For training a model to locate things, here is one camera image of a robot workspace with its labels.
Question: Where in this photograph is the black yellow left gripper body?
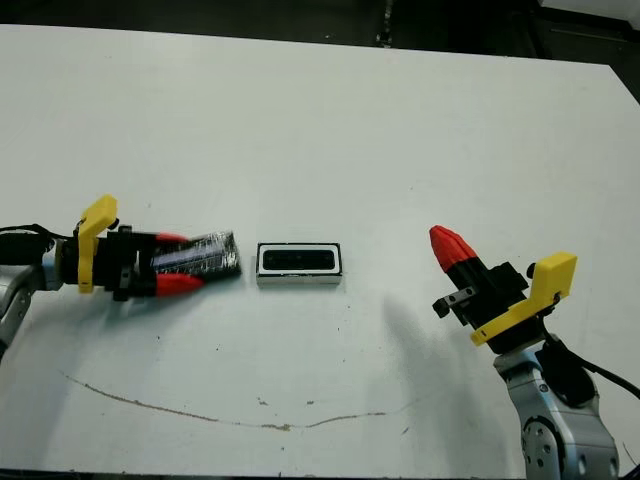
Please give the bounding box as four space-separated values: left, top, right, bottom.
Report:
54 194 159 301

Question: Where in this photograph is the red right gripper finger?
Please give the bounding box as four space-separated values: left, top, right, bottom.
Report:
428 224 501 296

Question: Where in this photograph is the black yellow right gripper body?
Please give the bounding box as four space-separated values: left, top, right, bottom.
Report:
433 252 578 355

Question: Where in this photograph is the shiny black box lid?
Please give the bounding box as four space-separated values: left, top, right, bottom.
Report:
151 229 245 281

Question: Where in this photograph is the small black camera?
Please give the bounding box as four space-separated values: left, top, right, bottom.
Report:
262 248 336 276

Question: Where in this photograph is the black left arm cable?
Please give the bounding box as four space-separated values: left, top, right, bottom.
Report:
0 224 66 239

